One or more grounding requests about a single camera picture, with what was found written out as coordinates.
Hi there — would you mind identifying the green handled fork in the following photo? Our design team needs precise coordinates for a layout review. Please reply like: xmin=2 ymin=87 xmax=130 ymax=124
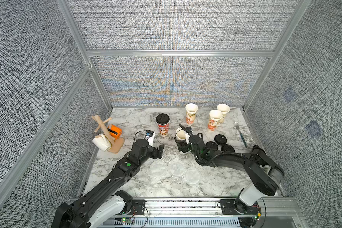
xmin=235 ymin=121 xmax=248 ymax=148

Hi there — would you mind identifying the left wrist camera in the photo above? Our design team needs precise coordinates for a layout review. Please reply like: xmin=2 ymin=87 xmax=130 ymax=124
xmin=144 ymin=130 xmax=154 ymax=147

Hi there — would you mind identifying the back left paper cup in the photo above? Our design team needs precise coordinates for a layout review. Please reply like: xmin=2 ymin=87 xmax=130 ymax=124
xmin=185 ymin=103 xmax=199 ymax=125

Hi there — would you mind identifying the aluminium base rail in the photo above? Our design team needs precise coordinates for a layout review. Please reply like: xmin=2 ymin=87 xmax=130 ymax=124
xmin=97 ymin=197 xmax=307 ymax=228

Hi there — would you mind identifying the red flower paper cup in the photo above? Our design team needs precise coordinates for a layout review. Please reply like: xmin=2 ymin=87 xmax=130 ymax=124
xmin=208 ymin=109 xmax=223 ymax=132

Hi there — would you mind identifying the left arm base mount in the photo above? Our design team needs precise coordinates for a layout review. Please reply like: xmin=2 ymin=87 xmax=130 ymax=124
xmin=116 ymin=199 xmax=146 ymax=217

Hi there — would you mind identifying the back right paper cup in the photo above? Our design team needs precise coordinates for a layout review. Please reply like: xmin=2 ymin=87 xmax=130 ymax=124
xmin=217 ymin=104 xmax=230 ymax=124

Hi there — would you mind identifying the white mug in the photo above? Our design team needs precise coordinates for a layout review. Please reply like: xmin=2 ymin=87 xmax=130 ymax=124
xmin=92 ymin=134 xmax=112 ymax=151

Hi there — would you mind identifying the wooden mug tree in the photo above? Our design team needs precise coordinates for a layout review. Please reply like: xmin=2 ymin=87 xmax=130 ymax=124
xmin=91 ymin=115 xmax=125 ymax=154

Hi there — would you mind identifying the black cup lid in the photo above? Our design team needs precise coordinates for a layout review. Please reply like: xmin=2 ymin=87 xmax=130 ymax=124
xmin=221 ymin=144 xmax=235 ymax=153
xmin=156 ymin=114 xmax=170 ymax=125
xmin=206 ymin=141 xmax=219 ymax=151
xmin=214 ymin=134 xmax=228 ymax=146

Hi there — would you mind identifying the orange mug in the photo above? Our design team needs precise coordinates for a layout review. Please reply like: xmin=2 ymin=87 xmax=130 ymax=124
xmin=107 ymin=124 xmax=122 ymax=140

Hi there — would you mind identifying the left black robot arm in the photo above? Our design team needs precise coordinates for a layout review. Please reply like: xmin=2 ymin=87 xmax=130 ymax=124
xmin=52 ymin=139 xmax=164 ymax=228

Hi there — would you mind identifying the red patterned paper cup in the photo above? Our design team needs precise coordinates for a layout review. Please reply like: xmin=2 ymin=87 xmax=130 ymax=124
xmin=157 ymin=123 xmax=169 ymax=137

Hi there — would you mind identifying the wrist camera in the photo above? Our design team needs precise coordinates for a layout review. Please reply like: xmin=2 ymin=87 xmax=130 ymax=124
xmin=144 ymin=130 xmax=154 ymax=147
xmin=184 ymin=131 xmax=190 ymax=143

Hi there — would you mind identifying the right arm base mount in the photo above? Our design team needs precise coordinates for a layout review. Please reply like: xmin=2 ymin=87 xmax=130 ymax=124
xmin=217 ymin=199 xmax=262 ymax=219

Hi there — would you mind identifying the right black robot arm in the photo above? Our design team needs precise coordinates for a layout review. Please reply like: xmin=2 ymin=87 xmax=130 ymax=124
xmin=175 ymin=135 xmax=285 ymax=213

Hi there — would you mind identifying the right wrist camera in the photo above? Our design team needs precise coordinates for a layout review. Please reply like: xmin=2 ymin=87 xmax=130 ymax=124
xmin=184 ymin=131 xmax=190 ymax=143

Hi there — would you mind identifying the yellow patterned paper cup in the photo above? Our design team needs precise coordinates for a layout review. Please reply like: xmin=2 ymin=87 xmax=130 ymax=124
xmin=175 ymin=128 xmax=186 ymax=142

